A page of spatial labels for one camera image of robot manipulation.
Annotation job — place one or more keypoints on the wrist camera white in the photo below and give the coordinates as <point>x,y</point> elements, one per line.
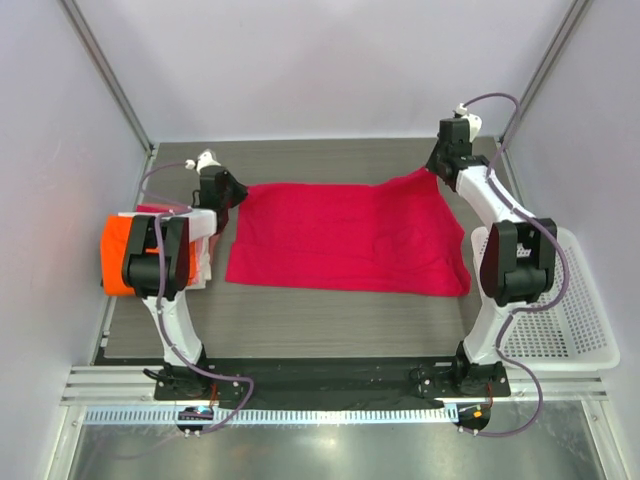
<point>205,159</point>
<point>474,121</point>

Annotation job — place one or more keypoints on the right aluminium frame post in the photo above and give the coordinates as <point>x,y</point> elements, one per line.
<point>559,41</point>

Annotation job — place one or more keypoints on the white folded t shirt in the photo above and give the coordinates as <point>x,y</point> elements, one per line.
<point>202,228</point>

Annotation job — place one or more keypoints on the white plastic perforated basket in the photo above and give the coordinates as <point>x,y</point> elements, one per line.
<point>573,336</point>

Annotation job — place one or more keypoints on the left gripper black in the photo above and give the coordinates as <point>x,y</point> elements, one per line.
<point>240,189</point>

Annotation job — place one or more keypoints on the left aluminium frame post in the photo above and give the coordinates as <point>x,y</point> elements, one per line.
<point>101,63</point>

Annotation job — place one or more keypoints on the magenta folded t shirt bottom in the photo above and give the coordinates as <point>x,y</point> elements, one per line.
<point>152,208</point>

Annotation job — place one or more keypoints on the magenta red t shirt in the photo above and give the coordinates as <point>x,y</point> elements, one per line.
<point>396,237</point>

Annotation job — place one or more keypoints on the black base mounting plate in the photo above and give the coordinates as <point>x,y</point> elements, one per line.
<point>333,384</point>

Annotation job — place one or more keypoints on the aluminium frame post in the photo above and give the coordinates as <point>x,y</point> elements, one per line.
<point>101,63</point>
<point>559,41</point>

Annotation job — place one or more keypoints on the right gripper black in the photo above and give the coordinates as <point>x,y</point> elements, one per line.
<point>432,164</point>

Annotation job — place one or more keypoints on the orange folded t shirt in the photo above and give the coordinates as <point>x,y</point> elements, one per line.
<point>134,254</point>

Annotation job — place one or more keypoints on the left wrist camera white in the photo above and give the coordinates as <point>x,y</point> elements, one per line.
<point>205,159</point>

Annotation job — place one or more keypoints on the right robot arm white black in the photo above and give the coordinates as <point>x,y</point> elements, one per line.
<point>516,266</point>

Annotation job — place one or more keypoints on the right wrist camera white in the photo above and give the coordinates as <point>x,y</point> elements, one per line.
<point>474,121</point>

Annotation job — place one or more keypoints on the dusty rose folded t shirt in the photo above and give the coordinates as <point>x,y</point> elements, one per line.
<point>215,245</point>

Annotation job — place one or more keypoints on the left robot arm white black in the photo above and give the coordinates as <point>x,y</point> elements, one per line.
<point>184,373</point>

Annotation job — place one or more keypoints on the light pink folded t shirt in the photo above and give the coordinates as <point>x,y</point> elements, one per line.
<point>204,261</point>

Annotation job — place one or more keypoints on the perforated metal cable rail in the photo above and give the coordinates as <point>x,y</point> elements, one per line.
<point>199,416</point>

